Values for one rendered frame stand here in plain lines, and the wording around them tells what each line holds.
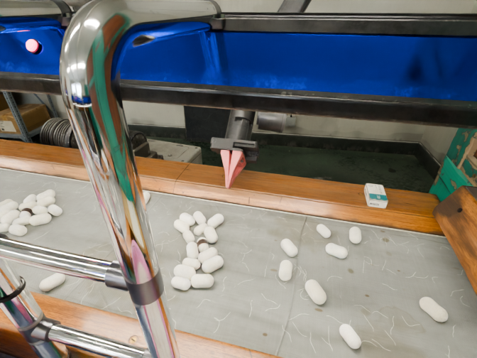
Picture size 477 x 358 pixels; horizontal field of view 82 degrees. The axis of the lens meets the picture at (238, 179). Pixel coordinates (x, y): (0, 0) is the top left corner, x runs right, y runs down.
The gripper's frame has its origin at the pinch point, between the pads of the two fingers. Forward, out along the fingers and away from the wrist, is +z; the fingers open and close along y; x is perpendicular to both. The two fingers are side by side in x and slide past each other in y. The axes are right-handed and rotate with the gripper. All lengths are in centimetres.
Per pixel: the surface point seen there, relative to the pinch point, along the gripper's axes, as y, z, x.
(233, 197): 0.8, 1.9, 4.0
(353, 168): 57, -70, 166
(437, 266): 39.3, 9.7, -1.1
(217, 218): -0.2, 7.8, -2.5
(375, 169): 74, -72, 168
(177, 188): -13.1, 1.7, 3.9
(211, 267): 2.5, 16.7, -9.7
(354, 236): 25.7, 6.8, -1.2
